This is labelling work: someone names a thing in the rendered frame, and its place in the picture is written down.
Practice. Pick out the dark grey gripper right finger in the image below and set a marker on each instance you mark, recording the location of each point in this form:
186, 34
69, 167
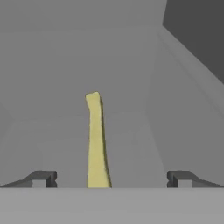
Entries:
183, 176

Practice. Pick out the grey fridge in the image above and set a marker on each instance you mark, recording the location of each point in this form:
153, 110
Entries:
58, 73

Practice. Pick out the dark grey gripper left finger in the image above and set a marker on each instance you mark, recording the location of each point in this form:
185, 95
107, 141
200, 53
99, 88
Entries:
40, 176

